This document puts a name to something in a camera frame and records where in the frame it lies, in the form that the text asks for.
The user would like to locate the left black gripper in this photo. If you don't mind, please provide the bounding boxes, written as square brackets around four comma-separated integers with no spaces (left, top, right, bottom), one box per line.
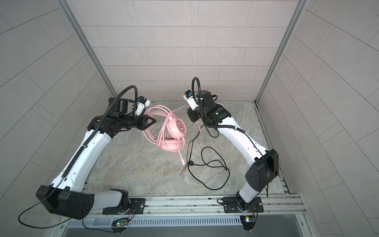
[118,113,158,131]

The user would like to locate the pink headphones with cable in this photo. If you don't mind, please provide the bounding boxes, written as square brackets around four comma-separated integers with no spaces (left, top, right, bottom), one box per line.
[143,105,187,154]

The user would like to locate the black white headphones with cable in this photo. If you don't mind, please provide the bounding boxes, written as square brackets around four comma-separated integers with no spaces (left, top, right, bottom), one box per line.
[181,124,231,191]

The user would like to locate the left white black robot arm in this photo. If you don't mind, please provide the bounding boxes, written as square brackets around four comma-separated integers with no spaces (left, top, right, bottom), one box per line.
[36,96,156,220]

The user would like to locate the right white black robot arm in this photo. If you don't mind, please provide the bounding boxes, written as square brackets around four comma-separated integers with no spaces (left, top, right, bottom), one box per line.
[183,90,279,212]

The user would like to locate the left green circuit board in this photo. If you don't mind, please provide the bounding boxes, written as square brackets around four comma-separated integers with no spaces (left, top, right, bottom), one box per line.
[111,218,129,228]

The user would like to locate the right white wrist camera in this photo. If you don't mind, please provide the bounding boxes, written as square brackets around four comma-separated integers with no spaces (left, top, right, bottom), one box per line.
[183,90,199,111]

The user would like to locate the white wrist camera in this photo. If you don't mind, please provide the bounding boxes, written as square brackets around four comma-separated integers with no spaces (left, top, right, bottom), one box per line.
[134,96,151,118]
[183,90,199,111]

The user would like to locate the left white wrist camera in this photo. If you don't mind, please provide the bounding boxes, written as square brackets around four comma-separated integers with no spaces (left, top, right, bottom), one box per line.
[134,96,151,118]

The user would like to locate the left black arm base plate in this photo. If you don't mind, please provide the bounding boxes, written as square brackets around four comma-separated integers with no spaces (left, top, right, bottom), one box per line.
[102,198,146,215]

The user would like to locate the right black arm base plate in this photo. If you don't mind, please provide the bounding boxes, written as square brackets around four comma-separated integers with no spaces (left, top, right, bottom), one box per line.
[221,197,264,213]

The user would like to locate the white vented cable duct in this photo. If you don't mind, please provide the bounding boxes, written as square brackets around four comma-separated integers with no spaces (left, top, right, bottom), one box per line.
[67,216,242,229]

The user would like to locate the aluminium mounting rail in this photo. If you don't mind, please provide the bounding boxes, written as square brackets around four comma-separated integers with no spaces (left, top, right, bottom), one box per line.
[131,194,307,217]

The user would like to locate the left black loose cable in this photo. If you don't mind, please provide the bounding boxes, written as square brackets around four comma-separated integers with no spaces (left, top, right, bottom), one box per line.
[17,183,113,233]

